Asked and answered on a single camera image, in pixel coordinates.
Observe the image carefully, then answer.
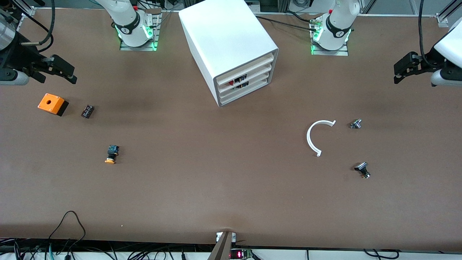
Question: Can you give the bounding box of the small black push button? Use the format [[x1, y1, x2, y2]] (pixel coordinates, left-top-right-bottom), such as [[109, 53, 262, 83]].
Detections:
[[354, 162, 371, 179]]

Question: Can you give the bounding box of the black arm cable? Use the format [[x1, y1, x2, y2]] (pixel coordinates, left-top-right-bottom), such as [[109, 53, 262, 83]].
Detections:
[[418, 0, 432, 67], [20, 0, 55, 47]]

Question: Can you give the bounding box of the white curved plastic arc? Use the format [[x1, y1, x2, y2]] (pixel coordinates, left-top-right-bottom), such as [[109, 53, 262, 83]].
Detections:
[[306, 120, 336, 157]]

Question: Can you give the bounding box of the white drawer cabinet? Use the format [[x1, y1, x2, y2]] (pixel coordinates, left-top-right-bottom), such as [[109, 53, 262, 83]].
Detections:
[[179, 0, 279, 108]]

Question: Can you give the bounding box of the orange button enclosure box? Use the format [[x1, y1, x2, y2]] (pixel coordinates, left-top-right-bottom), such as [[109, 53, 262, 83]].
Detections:
[[38, 93, 69, 117]]

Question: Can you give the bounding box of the white drawer with red button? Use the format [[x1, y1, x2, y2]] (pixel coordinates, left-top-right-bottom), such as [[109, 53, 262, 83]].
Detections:
[[218, 61, 275, 95]]

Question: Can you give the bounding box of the black cable behind cabinet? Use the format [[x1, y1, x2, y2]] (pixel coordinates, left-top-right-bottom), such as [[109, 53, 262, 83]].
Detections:
[[256, 15, 316, 31]]

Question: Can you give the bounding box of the white drawer with yellow button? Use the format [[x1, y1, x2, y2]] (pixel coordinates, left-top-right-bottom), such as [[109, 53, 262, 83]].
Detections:
[[217, 52, 278, 88]]

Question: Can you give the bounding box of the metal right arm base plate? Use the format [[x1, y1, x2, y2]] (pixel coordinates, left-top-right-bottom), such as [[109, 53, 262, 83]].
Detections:
[[119, 9, 161, 52]]

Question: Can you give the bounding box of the black looped table-edge cable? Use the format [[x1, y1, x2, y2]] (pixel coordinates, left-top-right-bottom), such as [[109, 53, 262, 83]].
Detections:
[[48, 211, 86, 253]]

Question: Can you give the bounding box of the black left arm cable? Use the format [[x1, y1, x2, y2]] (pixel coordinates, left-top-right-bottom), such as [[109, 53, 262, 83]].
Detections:
[[418, 0, 432, 67]]

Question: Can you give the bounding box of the yellow mushroom push button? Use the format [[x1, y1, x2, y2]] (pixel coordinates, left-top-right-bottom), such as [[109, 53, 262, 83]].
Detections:
[[105, 145, 120, 165]]

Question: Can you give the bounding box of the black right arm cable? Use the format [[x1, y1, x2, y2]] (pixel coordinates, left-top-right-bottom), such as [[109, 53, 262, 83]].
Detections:
[[20, 0, 55, 47]]

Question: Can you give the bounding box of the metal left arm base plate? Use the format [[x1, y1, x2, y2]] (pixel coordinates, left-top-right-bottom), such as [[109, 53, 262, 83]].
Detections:
[[310, 20, 349, 57]]

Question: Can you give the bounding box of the device with red display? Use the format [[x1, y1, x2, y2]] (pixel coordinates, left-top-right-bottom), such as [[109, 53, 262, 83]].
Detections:
[[230, 248, 255, 260]]

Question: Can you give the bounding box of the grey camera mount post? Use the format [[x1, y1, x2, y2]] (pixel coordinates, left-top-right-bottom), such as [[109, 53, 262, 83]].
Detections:
[[207, 231, 235, 260]]

